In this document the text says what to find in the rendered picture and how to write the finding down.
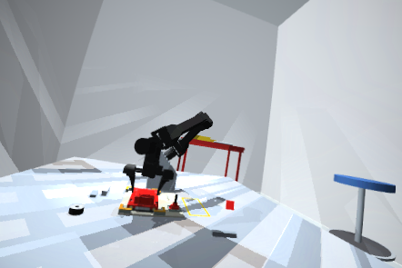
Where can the dark grey flat bar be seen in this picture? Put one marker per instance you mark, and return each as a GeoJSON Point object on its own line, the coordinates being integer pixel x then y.
{"type": "Point", "coordinates": [224, 233]}

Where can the black toy car tyre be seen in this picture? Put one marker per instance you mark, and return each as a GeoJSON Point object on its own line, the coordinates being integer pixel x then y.
{"type": "Point", "coordinates": [76, 209]}

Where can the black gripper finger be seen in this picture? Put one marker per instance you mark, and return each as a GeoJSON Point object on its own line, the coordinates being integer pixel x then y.
{"type": "Point", "coordinates": [132, 179]}
{"type": "Point", "coordinates": [162, 182]}

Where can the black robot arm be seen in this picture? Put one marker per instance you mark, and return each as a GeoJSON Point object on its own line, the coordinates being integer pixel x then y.
{"type": "Point", "coordinates": [169, 136]}

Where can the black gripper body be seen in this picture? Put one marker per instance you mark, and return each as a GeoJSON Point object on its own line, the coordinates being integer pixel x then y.
{"type": "Point", "coordinates": [130, 169]}

